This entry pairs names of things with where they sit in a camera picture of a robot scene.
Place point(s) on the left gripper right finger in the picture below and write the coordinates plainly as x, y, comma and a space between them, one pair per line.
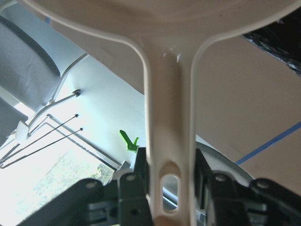
219, 194

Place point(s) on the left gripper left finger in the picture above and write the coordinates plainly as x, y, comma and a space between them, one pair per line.
133, 187

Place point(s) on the beige plastic dustpan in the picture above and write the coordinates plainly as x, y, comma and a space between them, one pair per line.
169, 36

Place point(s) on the bin with black trash bag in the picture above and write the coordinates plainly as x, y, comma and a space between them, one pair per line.
281, 39

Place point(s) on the green clip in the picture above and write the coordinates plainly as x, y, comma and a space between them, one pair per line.
131, 146

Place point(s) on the grey office chair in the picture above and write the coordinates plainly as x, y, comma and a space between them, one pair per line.
28, 74

